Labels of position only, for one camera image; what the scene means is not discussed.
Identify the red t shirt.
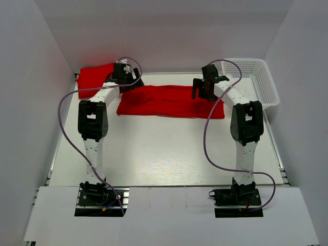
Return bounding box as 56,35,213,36
116,85,216,119
76,63,114,99

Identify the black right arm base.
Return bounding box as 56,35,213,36
209,180,263,218

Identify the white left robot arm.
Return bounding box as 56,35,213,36
77,58,144,183

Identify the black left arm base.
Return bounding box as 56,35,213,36
74,181,129,217

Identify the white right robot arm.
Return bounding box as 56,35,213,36
192,64,264,191

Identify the red folded t shirt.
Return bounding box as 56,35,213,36
76,63,114,99

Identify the white plastic mesh basket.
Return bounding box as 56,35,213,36
215,58,280,110

